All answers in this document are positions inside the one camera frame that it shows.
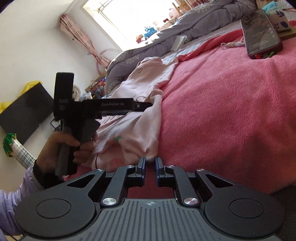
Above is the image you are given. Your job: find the grey patterned duvet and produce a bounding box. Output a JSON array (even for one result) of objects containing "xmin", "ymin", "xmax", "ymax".
[{"xmin": 105, "ymin": 0, "xmax": 257, "ymax": 93}]

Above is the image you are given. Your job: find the pink phone strap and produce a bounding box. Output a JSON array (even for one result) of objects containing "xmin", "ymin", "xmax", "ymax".
[{"xmin": 220, "ymin": 37, "xmax": 246, "ymax": 50}]

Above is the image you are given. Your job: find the lilac bed sheet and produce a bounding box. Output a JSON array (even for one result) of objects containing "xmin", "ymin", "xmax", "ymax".
[{"xmin": 105, "ymin": 20, "xmax": 240, "ymax": 94}]

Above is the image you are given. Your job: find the white paper booklet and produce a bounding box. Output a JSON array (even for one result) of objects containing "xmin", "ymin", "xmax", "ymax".
[{"xmin": 171, "ymin": 35, "xmax": 187, "ymax": 52}]

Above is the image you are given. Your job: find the blue plush toy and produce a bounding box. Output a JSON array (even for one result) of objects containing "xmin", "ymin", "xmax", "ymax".
[{"xmin": 144, "ymin": 27, "xmax": 157, "ymax": 40}]

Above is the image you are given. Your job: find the wooden easel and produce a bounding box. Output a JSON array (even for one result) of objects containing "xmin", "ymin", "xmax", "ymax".
[{"xmin": 175, "ymin": 0, "xmax": 192, "ymax": 11}]

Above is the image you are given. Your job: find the left pink floral curtain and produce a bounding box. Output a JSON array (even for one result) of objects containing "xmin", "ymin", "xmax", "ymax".
[{"xmin": 58, "ymin": 14, "xmax": 110, "ymax": 69}]

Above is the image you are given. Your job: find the smartphone in dark red case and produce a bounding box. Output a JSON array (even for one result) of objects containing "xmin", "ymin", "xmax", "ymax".
[{"xmin": 240, "ymin": 9, "xmax": 283, "ymax": 59}]

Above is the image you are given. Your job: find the white standing fan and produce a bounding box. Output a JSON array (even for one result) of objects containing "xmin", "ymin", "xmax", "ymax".
[{"xmin": 72, "ymin": 85, "xmax": 81, "ymax": 101}]

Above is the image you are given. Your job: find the colourful toy box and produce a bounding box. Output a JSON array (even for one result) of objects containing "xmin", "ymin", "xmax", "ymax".
[{"xmin": 85, "ymin": 74, "xmax": 106, "ymax": 99}]

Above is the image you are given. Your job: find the yellow plastic bag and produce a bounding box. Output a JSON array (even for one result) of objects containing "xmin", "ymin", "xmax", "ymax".
[{"xmin": 0, "ymin": 81, "xmax": 43, "ymax": 113}]

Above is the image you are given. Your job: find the black wall television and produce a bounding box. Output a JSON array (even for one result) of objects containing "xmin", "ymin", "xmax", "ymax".
[{"xmin": 1, "ymin": 83, "xmax": 54, "ymax": 144}]

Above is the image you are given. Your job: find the patterned tissue box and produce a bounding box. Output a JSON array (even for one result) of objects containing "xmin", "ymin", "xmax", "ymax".
[{"xmin": 261, "ymin": 1, "xmax": 295, "ymax": 33}]

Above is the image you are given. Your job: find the light pink pajama garment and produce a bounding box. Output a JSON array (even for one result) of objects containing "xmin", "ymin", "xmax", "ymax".
[{"xmin": 76, "ymin": 56, "xmax": 180, "ymax": 173}]

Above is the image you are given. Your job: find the pink terry towel blanket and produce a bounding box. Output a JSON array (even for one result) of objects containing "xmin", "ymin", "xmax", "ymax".
[{"xmin": 62, "ymin": 29, "xmax": 296, "ymax": 200}]

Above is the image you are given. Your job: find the lilac sleeve left forearm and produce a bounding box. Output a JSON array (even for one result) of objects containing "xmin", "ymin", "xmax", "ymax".
[{"xmin": 1, "ymin": 161, "xmax": 44, "ymax": 240}]

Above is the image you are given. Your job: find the person's left hand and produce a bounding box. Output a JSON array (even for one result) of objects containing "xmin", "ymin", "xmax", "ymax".
[{"xmin": 36, "ymin": 132, "xmax": 95, "ymax": 174}]

